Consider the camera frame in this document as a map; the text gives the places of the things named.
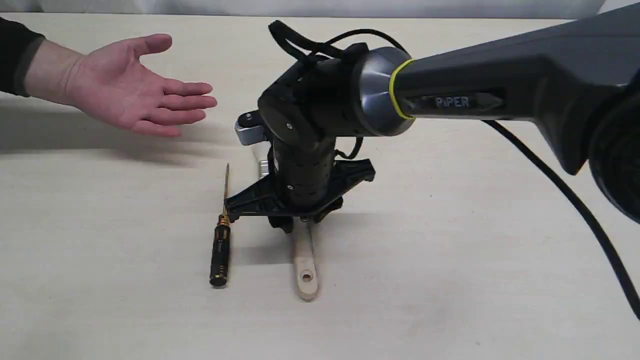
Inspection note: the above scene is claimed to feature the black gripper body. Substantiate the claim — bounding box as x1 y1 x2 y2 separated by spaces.
225 137 376 233

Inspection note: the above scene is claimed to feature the wide wooden paint brush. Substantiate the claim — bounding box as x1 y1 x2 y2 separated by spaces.
288 218 320 302

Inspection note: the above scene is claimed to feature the forearm with dark sleeve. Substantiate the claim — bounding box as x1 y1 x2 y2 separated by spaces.
0 18 84 106

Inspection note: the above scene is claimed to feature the dark grey Piper robot arm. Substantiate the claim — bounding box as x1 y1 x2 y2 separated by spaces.
225 3 639 232

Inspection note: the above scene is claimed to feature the open bare human hand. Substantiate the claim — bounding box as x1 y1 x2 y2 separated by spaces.
64 33 218 138

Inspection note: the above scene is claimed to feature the black gold handled screwdriver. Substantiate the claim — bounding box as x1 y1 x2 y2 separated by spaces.
209 164 231 289

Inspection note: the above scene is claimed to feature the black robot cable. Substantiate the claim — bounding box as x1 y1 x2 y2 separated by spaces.
267 20 640 321

